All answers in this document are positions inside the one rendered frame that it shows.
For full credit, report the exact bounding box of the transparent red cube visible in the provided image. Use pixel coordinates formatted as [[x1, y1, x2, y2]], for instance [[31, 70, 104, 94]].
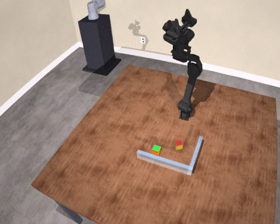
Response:
[[174, 140, 183, 150]]

